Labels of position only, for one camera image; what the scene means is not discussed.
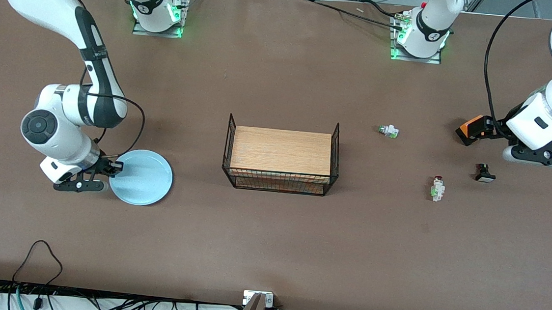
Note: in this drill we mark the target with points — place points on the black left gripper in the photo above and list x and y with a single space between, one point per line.
498 125

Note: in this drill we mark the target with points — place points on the light blue round plate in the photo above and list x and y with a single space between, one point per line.
146 179

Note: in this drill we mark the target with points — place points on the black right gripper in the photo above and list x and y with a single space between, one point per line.
102 163

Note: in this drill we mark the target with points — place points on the black square white-top push button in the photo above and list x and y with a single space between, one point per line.
485 177

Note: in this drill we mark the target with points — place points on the silver metal mounting plate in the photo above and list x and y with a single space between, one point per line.
247 298

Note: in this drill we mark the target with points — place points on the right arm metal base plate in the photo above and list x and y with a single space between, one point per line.
140 31

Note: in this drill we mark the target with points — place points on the green push button switch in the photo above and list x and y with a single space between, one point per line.
390 131

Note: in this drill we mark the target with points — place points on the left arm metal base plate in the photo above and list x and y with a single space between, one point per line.
431 60

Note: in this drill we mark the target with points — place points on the red push button switch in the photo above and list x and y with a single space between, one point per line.
438 190

